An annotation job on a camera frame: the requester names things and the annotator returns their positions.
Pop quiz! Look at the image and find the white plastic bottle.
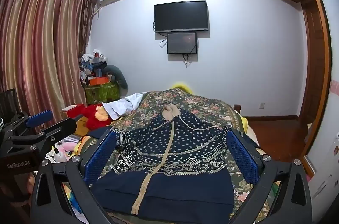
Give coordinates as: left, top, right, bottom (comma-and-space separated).
52, 146, 65, 162

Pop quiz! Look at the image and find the red patterned cloth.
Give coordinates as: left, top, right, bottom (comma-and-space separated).
74, 104, 113, 131

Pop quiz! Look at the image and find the yellow pillow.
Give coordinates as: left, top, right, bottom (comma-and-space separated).
170, 82, 196, 95

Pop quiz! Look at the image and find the grey neck pillow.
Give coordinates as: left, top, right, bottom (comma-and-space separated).
104, 64, 129, 91

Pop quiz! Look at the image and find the orange box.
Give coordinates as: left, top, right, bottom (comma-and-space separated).
88, 77, 110, 86

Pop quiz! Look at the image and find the large black wall television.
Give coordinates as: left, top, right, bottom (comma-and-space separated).
154, 0, 210, 34

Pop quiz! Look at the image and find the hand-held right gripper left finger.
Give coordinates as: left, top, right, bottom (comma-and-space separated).
30, 130, 118, 224

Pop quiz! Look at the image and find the white shirt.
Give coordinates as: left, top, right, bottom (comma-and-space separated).
102, 92, 147, 120

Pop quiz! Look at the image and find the small black wall monitor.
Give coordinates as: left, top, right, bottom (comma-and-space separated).
167, 32, 198, 55

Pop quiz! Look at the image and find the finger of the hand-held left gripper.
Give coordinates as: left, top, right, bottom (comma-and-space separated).
5, 118, 77, 155
5, 110, 53, 135

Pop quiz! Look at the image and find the pink plush toy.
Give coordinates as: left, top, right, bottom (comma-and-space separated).
57, 140, 80, 159

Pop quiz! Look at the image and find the dark floral bedspread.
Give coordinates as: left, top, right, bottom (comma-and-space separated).
79, 88, 282, 224

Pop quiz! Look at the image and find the pile of bags and clothes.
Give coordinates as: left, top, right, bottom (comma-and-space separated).
79, 48, 109, 82

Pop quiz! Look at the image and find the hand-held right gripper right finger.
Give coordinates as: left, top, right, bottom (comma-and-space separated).
225, 129, 313, 224

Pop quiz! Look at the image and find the striped curtain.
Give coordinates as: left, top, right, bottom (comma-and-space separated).
0, 0, 96, 124

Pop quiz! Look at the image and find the wooden door frame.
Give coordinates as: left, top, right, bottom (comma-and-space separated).
299, 0, 333, 177

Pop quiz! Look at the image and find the navy patterned robe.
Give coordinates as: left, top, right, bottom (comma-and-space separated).
90, 105, 239, 217

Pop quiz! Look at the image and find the green floral box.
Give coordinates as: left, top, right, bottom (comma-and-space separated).
85, 81, 121, 105

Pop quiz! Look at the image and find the black office chair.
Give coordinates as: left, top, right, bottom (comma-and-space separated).
0, 88, 17, 122

